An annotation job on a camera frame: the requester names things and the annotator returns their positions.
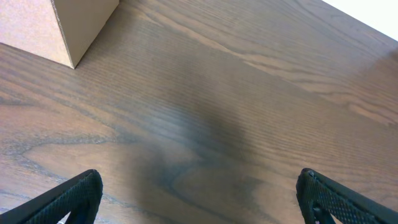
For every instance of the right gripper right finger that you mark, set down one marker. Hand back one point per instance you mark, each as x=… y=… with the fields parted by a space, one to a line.
x=322 y=200

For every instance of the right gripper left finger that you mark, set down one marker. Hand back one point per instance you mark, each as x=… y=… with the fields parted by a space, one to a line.
x=78 y=199

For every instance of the brown cardboard box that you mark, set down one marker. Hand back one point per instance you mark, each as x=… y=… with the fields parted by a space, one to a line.
x=58 y=30

